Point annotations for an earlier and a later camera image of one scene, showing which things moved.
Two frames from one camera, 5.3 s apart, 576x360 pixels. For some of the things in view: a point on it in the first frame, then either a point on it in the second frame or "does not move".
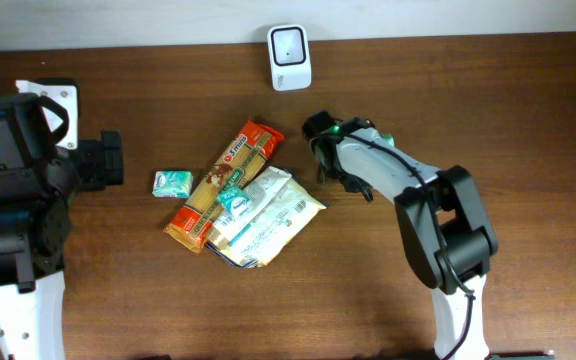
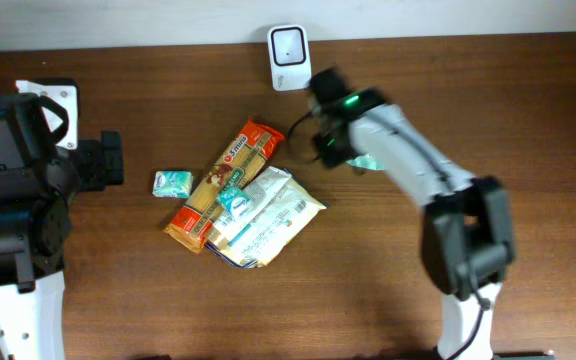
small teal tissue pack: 236,200 does not move
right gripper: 355,187 → 326,158
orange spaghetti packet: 256,144 does not move
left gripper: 106,161 does not move
